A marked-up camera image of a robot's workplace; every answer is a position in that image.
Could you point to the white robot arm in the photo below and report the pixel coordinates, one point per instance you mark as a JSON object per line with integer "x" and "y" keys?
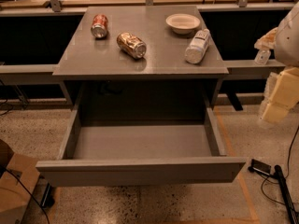
{"x": 291, "y": 22}

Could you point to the grey drawer cabinet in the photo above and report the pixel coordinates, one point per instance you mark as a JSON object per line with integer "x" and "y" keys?
{"x": 143, "y": 65}

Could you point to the cardboard box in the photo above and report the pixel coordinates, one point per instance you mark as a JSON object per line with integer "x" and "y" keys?
{"x": 17, "y": 182}

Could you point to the grey background bench shelf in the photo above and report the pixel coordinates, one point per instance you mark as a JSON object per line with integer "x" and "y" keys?
{"x": 48, "y": 73}

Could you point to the black floor stand bar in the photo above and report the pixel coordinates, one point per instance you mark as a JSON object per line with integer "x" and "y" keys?
{"x": 292, "y": 214}

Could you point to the gold soda can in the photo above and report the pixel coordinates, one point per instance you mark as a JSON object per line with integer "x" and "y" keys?
{"x": 132, "y": 45}

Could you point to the clear sanitizer pump bottle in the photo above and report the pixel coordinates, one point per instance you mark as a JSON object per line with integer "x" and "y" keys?
{"x": 262, "y": 56}

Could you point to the foam-padded gripper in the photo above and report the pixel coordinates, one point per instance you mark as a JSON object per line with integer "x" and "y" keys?
{"x": 288, "y": 40}

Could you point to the white bowl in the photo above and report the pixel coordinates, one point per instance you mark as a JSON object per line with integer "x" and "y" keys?
{"x": 183, "y": 24}

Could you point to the small black floor device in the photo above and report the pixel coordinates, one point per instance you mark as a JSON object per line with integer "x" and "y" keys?
{"x": 259, "y": 167}

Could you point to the grey top drawer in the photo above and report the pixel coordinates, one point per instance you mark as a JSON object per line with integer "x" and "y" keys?
{"x": 96, "y": 153}

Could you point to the white plastic bottle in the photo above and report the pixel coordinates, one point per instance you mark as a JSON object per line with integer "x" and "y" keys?
{"x": 196, "y": 50}

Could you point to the red soda can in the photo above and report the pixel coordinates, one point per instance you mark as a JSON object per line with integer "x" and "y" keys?
{"x": 99, "y": 26}

